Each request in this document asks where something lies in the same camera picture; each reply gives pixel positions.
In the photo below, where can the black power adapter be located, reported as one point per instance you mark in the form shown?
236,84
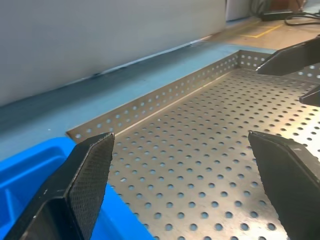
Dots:
276,15

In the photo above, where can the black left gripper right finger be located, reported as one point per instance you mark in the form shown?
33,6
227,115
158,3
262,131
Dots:
292,187

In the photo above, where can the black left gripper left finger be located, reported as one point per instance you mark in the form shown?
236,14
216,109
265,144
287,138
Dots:
62,195

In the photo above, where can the blue plastic bin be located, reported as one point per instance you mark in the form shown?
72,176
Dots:
22,170

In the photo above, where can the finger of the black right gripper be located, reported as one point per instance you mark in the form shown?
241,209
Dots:
313,97
292,60

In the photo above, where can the perforated stainless steel tray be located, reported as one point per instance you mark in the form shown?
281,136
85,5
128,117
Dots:
187,150

